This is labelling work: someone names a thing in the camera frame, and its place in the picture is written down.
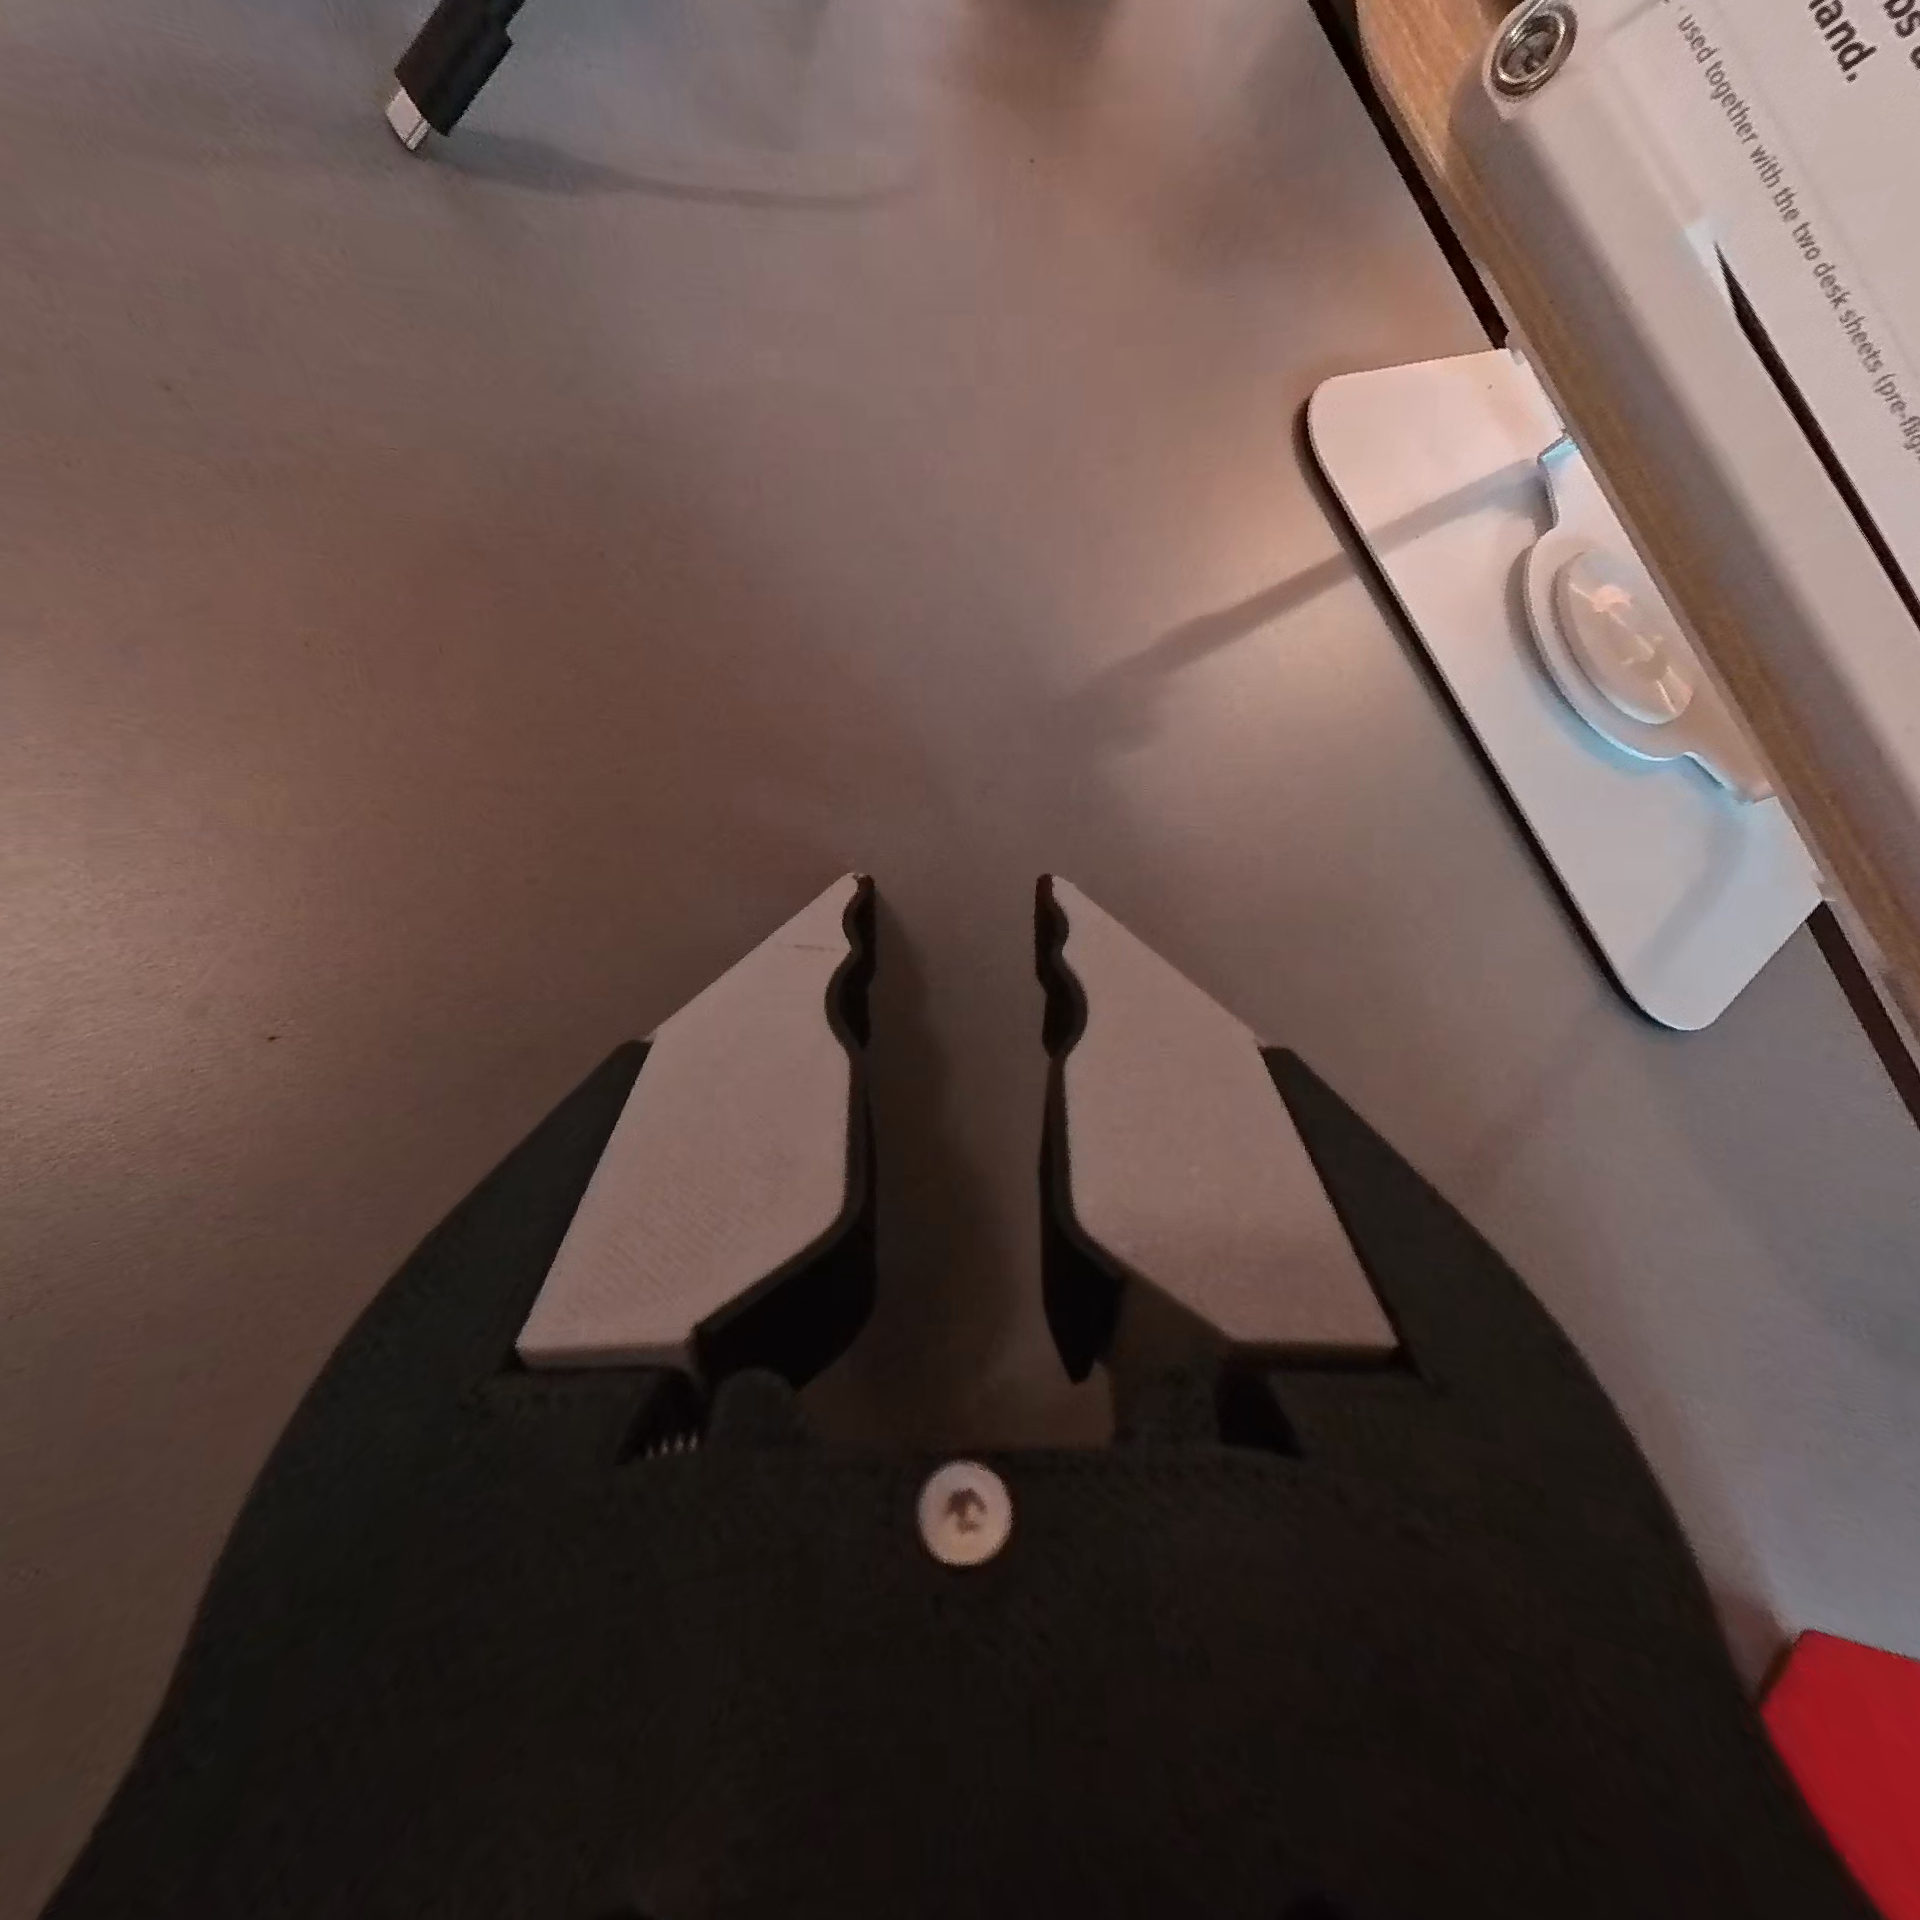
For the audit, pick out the white instruction sheet holder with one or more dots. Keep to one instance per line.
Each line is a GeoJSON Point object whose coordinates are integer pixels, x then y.
{"type": "Point", "coordinates": [1412, 106]}

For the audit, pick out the metal standoff screw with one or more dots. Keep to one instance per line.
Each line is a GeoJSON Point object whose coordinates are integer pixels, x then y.
{"type": "Point", "coordinates": [1530, 41]}

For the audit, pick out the white metal stand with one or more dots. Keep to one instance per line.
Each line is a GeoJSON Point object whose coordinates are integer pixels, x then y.
{"type": "Point", "coordinates": [1440, 494]}

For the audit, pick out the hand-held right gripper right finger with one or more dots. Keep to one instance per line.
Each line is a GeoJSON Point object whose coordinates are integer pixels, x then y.
{"type": "Point", "coordinates": [1214, 1170]}

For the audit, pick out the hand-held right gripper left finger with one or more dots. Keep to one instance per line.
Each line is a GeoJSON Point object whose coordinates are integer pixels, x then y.
{"type": "Point", "coordinates": [705, 1170]}

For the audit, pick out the red object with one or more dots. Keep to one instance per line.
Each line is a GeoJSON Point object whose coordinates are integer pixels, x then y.
{"type": "Point", "coordinates": [1852, 1770]}

